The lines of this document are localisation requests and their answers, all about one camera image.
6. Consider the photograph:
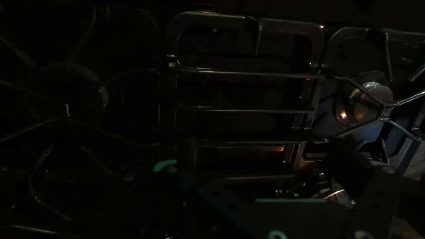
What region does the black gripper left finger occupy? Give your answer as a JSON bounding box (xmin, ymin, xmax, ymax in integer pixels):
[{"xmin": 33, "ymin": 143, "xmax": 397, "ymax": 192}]
[{"xmin": 176, "ymin": 136, "xmax": 256, "ymax": 239}]

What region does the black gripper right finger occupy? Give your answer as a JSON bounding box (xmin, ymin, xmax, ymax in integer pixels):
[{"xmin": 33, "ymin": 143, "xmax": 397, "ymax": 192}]
[{"xmin": 253, "ymin": 136, "xmax": 425, "ymax": 239}]

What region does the black stove cooktop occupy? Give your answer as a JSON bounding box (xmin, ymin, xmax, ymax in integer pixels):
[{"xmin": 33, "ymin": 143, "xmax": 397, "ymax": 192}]
[{"xmin": 0, "ymin": 0, "xmax": 425, "ymax": 239}]

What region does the round shiny burner cap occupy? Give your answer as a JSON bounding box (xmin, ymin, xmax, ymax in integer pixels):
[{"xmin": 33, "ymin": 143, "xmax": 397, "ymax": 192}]
[{"xmin": 334, "ymin": 80, "xmax": 395, "ymax": 130}]

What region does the black cast iron grate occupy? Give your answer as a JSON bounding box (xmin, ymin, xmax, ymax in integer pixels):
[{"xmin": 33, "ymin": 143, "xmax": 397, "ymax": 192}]
[
  {"xmin": 317, "ymin": 25, "xmax": 425, "ymax": 177},
  {"xmin": 164, "ymin": 10, "xmax": 329, "ymax": 187},
  {"xmin": 0, "ymin": 0, "xmax": 162, "ymax": 239}
]

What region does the round black burner cap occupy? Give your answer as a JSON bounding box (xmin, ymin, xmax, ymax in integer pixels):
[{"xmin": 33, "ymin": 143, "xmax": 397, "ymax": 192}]
[{"xmin": 41, "ymin": 60, "xmax": 110, "ymax": 130}]

